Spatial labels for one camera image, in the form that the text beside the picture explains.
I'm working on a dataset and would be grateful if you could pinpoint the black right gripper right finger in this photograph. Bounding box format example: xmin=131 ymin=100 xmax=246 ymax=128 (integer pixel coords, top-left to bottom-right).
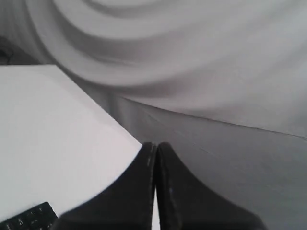
xmin=155 ymin=142 xmax=263 ymax=230

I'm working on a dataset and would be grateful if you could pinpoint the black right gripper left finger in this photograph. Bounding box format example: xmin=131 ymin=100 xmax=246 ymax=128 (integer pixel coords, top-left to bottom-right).
xmin=52 ymin=142 xmax=157 ymax=230

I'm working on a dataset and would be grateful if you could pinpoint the black acer keyboard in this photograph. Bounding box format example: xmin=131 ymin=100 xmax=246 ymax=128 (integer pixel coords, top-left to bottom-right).
xmin=0 ymin=202 xmax=58 ymax=230

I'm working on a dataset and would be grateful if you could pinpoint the grey backdrop cloth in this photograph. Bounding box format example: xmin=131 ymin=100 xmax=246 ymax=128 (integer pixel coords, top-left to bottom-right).
xmin=0 ymin=0 xmax=307 ymax=230

